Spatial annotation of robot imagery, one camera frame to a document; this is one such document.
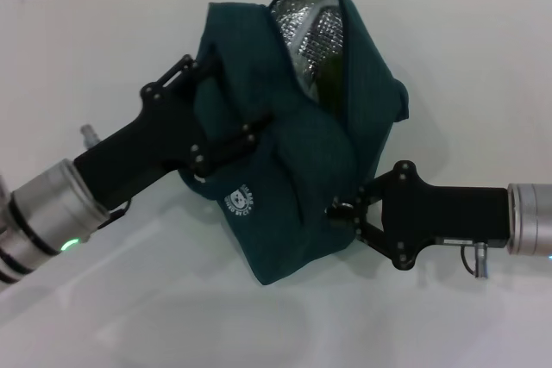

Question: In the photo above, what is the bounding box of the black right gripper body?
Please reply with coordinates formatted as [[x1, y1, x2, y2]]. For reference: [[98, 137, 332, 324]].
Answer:
[[378, 159, 512, 273]]

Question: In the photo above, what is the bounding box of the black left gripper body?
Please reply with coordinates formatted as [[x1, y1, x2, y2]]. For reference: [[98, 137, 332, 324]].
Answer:
[[72, 81, 206, 210]]

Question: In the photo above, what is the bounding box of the dark blue insulated lunch bag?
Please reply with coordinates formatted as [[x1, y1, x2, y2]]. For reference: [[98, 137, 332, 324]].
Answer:
[[179, 0, 410, 287]]

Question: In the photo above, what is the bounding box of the green cucumber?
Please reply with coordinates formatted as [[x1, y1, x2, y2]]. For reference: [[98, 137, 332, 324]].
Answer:
[[321, 55, 346, 106]]

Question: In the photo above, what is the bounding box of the silver left gripper connector stub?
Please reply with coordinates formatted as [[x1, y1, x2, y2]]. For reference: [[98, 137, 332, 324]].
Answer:
[[80, 124, 101, 146]]

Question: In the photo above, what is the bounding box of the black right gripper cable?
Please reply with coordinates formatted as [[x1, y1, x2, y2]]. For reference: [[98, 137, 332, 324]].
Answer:
[[460, 241, 492, 279]]

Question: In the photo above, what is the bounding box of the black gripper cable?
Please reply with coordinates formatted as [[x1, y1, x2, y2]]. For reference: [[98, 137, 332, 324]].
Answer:
[[85, 197, 133, 234], [460, 241, 492, 279]]

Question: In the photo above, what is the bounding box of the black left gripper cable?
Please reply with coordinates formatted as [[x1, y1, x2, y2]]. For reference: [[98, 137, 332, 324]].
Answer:
[[85, 197, 133, 234]]

